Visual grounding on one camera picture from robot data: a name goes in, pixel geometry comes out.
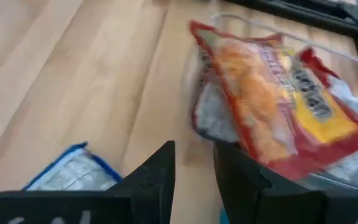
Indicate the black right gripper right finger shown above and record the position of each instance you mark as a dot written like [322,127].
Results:
[253,199]

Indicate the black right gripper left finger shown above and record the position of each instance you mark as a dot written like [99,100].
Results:
[148,186]

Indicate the red Maruchan ramen packet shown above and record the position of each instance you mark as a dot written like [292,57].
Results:
[259,99]

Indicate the blue Maruchan ramen packet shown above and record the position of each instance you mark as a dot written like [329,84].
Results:
[73,174]

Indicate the red ramen packet silver back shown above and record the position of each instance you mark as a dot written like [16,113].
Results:
[216,115]

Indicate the black table edge frame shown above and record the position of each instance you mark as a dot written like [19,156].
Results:
[322,15]

